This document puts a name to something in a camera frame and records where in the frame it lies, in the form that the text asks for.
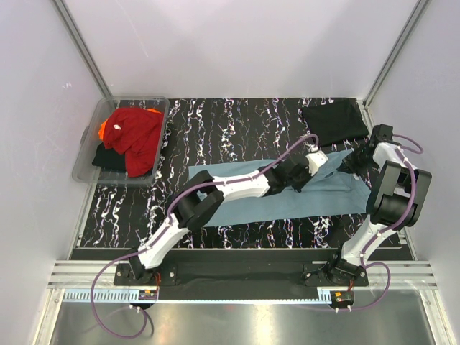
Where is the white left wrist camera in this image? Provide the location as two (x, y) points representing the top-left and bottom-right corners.
(306, 145), (328, 176)

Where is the black t-shirt in bin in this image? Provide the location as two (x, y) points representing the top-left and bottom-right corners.
(92, 143), (127, 173)

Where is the purple cable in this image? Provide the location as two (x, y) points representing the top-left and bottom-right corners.
(354, 133), (423, 314)
(89, 133), (321, 339)

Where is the red t-shirt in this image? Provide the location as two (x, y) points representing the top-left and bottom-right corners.
(102, 107), (165, 178)

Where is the blue t-shirt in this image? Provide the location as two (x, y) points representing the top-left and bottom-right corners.
(206, 150), (370, 226)

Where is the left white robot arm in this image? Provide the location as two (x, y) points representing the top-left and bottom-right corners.
(129, 154), (324, 285)

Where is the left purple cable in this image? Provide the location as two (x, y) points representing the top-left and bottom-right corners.
(89, 133), (321, 339)

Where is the white slotted cable duct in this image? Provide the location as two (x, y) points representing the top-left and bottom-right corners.
(63, 288), (158, 303)

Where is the orange t-shirt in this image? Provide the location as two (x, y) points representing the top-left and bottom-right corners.
(98, 121), (107, 141)

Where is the clear plastic bin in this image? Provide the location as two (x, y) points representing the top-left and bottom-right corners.
(72, 96), (170, 187)

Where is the aluminium frame rail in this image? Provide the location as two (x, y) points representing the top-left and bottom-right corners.
(47, 260), (438, 290)

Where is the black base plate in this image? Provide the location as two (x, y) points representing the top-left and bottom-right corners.
(114, 249), (369, 300)

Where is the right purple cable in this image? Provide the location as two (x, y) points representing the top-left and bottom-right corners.
(354, 133), (423, 314)

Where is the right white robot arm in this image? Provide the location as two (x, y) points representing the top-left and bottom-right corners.
(324, 124), (432, 285)

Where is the folded black t-shirt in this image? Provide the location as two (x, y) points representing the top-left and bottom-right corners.
(301, 98), (369, 147)

